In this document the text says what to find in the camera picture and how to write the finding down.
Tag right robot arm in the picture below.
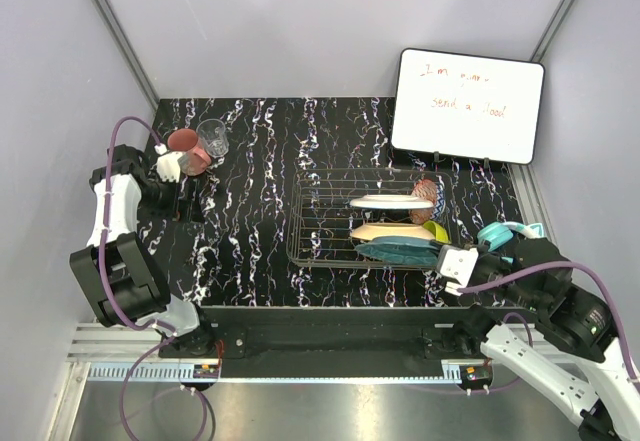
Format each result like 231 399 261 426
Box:
453 238 639 440

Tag clear drinking glass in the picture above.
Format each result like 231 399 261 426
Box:
196 119 229 158

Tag teal scalloped plate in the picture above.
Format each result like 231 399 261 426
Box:
355 236 442 266

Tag white whiteboard with red writing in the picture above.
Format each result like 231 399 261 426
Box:
391 48 545 165

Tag red patterned blue zigzag bowl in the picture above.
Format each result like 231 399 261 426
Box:
409 179 445 225

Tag teal headphones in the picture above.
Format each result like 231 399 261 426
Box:
477 221 546 265

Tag black wire dish rack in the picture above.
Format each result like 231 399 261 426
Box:
287 167 461 270

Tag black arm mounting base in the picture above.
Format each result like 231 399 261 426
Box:
158 305 514 367

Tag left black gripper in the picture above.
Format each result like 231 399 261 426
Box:
138 175 204 224

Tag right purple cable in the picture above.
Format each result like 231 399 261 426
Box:
457 259 640 392

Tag white watermelon pattern plate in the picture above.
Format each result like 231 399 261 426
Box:
349 194 434 210

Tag black marble pattern mat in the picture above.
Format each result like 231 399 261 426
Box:
138 97 540 308

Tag lime green bowl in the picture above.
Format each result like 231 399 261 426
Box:
423 220 450 244

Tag orange bird plate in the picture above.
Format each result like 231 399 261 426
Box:
350 223 436 241

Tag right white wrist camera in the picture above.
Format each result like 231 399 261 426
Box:
435 245 479 297

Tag grey slotted cable duct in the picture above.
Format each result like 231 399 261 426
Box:
92 360 496 385

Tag pink mug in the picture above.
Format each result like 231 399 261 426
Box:
168 128 212 176

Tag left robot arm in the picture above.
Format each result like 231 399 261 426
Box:
69 144 216 357

